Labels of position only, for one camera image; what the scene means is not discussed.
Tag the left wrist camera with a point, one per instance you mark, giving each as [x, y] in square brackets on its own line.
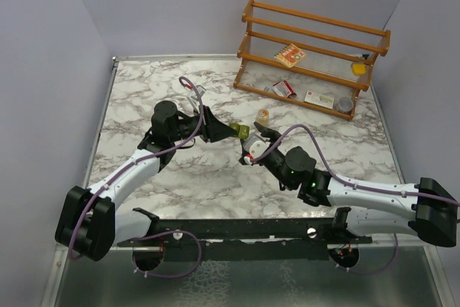
[193, 97]

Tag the grey round container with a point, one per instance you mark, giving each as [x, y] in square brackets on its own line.
[344, 105]

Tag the white green medicine box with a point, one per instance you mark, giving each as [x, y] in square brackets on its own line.
[319, 99]

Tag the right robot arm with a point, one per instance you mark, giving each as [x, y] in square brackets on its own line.
[425, 209]

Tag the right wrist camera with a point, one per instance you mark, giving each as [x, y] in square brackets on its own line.
[254, 145]

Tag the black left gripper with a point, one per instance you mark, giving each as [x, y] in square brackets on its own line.
[213, 129]

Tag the green pill organizer box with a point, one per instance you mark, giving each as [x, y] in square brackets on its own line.
[241, 131]

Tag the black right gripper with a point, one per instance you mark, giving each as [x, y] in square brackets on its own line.
[267, 132]

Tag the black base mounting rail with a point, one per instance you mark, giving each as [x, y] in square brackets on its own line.
[245, 239]

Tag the orange snack packet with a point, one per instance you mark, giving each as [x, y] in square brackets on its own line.
[290, 55]

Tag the clear pill bottle gold lid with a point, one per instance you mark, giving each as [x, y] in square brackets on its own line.
[263, 117]

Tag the red white medicine packet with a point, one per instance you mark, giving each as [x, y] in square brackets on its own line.
[283, 89]

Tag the yellow lid container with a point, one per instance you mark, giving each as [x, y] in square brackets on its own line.
[358, 69]

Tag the wooden shelf rack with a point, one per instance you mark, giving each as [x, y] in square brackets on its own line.
[331, 45]

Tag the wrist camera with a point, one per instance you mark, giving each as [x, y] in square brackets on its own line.
[254, 145]
[193, 97]

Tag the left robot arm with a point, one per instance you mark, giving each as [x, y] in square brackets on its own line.
[88, 223]

